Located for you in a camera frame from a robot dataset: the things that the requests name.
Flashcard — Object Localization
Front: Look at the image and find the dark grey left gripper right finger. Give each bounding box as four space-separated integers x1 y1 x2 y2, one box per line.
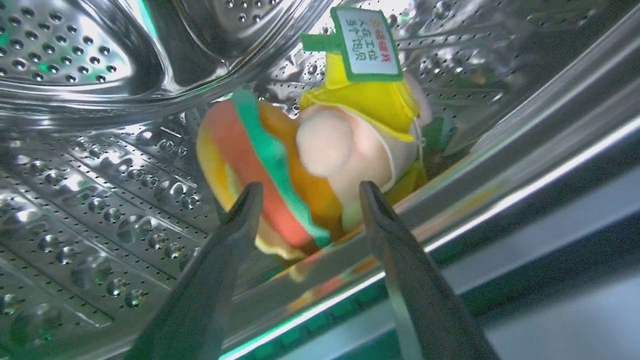
358 180 501 360

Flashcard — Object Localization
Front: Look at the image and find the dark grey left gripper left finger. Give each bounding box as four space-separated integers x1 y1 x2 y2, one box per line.
124 181 264 360

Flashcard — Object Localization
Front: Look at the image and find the colourful hamburger plush toy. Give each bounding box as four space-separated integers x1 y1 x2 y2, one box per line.
196 6 434 261

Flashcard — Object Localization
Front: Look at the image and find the grey washing machine door gasket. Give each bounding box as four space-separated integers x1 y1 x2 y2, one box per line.
220 165 640 360

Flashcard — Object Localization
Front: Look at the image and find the stainless steel washing machine drum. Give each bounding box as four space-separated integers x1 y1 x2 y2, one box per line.
0 0 640 360

